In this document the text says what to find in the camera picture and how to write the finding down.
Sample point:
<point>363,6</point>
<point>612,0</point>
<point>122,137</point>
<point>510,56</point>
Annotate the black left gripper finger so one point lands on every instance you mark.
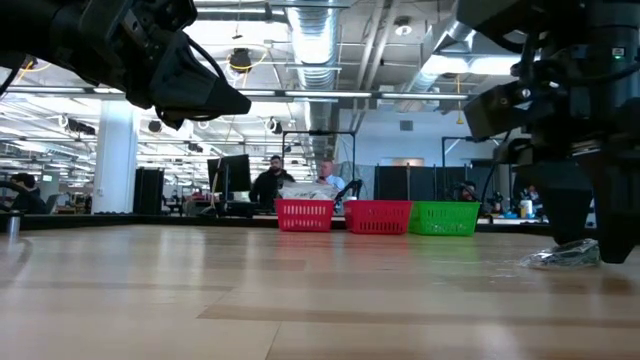
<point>172,120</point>
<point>195,85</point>

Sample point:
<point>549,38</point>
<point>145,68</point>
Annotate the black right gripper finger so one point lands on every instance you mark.
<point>562,205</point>
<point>617,215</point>

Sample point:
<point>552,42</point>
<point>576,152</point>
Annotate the cotton pads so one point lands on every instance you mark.
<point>307,191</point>

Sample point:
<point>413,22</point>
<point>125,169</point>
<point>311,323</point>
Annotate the white cup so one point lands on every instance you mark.
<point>526,207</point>

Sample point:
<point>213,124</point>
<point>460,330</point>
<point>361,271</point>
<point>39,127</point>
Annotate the silver nail clipper in bag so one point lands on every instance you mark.
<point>565,255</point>

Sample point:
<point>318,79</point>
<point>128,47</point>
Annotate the black ceiling spot lamp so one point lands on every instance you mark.
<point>241,59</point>

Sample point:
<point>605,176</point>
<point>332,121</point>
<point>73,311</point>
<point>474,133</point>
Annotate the white pillar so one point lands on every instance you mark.
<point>116,165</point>

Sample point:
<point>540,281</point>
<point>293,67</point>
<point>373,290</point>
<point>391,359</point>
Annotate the black cabinet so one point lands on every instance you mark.
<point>148,192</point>

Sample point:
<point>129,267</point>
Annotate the black desk monitor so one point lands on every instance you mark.
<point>230,172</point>

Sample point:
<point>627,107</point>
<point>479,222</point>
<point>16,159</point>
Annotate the person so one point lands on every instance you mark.
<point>270,185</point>
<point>27,195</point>
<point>467,191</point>
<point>330,177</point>

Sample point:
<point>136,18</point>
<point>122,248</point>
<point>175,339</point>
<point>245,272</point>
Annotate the green plastic basket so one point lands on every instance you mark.
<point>445,217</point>

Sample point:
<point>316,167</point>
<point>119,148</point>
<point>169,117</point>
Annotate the black room divider panel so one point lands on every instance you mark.
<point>410,182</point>

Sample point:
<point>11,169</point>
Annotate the red plastic basket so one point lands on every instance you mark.
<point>305,216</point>
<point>377,217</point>

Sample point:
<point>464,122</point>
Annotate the grey metal cylinder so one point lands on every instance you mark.
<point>13,224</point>

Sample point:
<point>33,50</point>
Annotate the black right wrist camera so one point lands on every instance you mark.
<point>505,107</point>

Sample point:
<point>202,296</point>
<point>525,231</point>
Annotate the black aluminium table frame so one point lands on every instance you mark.
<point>150,220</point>

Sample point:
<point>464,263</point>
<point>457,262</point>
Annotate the silver ventilation duct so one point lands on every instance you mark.
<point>440,45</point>
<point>315,45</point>

